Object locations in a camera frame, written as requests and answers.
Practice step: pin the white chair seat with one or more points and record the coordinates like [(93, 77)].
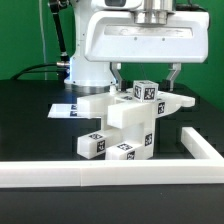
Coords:
[(142, 133)]

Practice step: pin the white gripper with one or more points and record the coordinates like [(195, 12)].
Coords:
[(115, 37)]

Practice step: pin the white chair back frame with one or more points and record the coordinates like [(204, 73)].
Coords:
[(122, 110)]

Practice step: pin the white L-shaped fence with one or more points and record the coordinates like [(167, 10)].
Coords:
[(206, 166)]

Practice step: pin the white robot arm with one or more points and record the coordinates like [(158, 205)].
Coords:
[(96, 75)]

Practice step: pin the white marker sheet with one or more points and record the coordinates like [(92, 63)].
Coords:
[(69, 111)]

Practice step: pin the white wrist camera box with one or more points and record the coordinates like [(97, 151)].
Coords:
[(115, 4)]

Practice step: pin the small white tag cube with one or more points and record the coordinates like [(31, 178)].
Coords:
[(145, 90)]

